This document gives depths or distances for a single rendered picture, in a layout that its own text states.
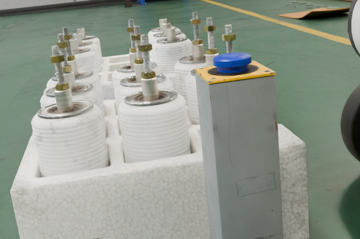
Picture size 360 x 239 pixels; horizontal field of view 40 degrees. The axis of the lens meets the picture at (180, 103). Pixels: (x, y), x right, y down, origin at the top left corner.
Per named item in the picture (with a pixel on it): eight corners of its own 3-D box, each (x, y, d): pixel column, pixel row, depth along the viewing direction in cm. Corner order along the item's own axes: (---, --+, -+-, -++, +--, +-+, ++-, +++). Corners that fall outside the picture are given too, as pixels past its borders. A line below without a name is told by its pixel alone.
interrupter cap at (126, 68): (157, 63, 96) (157, 60, 95) (157, 71, 88) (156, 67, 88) (118, 67, 95) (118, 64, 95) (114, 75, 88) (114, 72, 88)
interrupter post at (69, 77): (72, 95, 78) (68, 74, 77) (59, 95, 78) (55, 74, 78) (80, 90, 80) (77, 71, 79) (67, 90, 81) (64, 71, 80)
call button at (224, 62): (245, 68, 55) (244, 50, 54) (257, 75, 51) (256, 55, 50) (210, 73, 54) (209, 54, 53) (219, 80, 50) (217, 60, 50)
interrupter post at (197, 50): (207, 59, 94) (205, 42, 93) (203, 62, 92) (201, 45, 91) (194, 60, 95) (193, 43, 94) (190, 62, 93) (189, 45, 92)
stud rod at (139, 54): (146, 72, 80) (140, 25, 78) (141, 73, 79) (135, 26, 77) (142, 72, 81) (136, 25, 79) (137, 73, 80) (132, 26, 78)
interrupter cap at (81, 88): (77, 99, 74) (76, 95, 74) (36, 99, 77) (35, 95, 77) (102, 86, 81) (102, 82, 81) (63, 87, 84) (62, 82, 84)
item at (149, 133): (128, 233, 70) (111, 111, 65) (137, 201, 79) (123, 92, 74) (196, 229, 69) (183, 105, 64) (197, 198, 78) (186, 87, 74)
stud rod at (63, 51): (65, 81, 79) (57, 34, 77) (71, 80, 79) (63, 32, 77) (65, 82, 78) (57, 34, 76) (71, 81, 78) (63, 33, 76)
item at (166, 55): (195, 104, 131) (188, 36, 126) (200, 113, 122) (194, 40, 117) (159, 108, 130) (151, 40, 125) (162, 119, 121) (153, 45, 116)
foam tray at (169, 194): (235, 162, 109) (230, 82, 104) (310, 259, 71) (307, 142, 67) (55, 191, 103) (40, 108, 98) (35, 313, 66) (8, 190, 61)
